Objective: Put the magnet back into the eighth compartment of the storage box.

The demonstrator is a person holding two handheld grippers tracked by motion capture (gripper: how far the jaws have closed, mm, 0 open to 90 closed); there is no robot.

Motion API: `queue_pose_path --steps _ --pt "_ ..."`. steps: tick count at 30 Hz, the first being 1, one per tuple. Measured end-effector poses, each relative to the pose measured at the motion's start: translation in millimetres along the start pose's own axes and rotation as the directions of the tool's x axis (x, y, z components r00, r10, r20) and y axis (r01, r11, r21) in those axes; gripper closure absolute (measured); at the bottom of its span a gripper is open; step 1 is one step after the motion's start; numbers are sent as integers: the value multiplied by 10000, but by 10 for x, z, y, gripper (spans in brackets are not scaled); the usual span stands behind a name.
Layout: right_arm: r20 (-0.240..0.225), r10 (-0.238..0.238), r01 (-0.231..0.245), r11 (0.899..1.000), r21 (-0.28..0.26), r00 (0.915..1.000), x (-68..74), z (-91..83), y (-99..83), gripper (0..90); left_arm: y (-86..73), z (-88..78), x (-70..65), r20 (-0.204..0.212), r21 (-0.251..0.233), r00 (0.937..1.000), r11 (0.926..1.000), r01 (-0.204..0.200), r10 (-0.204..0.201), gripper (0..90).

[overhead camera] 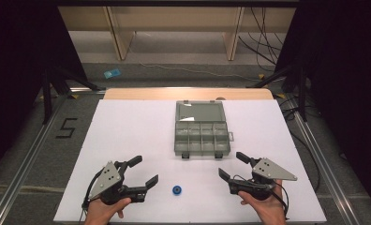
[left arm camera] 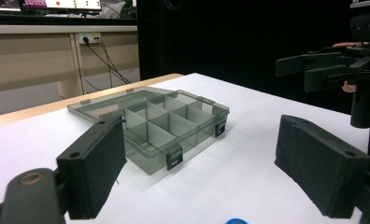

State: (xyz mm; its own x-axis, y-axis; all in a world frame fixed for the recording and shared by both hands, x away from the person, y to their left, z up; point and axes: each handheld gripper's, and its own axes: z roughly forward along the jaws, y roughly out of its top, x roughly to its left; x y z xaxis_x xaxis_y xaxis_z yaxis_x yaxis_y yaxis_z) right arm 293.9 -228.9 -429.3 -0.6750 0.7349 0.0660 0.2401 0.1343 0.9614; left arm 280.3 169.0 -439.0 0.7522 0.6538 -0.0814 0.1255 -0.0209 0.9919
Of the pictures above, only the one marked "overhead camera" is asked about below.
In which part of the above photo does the person's right hand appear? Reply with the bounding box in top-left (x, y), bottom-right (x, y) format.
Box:
top-left (237, 179), bottom-right (289, 225)

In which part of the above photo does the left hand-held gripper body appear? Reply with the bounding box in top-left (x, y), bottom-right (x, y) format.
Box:
top-left (89, 160), bottom-right (147, 206)

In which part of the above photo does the aluminium floor rail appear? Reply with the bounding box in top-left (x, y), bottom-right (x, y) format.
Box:
top-left (0, 87), bottom-right (108, 225)
top-left (275, 93), bottom-right (363, 225)

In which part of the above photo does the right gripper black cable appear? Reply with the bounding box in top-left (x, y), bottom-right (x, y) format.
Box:
top-left (272, 180), bottom-right (291, 221)

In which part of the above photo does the dark curtain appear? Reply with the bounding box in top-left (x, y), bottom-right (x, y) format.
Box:
top-left (0, 0), bottom-right (88, 179)
top-left (274, 0), bottom-right (371, 217)

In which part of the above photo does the wooden table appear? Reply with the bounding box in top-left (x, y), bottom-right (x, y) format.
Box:
top-left (102, 87), bottom-right (275, 101)

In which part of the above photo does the light wooden shelf unit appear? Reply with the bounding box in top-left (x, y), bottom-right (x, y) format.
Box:
top-left (57, 6), bottom-right (298, 62)

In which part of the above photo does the white table mat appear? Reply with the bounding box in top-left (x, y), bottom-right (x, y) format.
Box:
top-left (52, 98), bottom-right (328, 224)

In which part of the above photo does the grey plastic compartment box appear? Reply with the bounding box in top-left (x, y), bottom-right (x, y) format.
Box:
top-left (173, 99), bottom-right (235, 159)

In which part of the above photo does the small blue wheel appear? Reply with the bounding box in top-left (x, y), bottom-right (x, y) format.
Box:
top-left (171, 184), bottom-right (184, 197)

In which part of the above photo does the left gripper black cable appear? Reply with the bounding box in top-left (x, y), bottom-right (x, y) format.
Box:
top-left (78, 168), bottom-right (106, 225)

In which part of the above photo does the black metal stand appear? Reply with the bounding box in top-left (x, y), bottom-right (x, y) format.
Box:
top-left (254, 60), bottom-right (310, 124)
top-left (40, 64), bottom-right (107, 126)

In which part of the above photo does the black floor cable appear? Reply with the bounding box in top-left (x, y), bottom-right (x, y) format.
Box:
top-left (278, 95), bottom-right (322, 194)

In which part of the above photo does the bundle of black cables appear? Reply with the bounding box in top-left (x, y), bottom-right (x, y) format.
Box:
top-left (237, 7), bottom-right (289, 73)

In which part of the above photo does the person's left hand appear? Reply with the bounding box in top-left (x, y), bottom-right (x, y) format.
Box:
top-left (84, 196), bottom-right (133, 225)

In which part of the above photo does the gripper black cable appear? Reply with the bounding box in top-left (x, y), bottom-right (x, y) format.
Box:
top-left (272, 180), bottom-right (291, 221)
top-left (78, 168), bottom-right (106, 225)

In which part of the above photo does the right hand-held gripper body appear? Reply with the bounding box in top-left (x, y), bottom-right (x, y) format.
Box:
top-left (228, 157), bottom-right (299, 202)

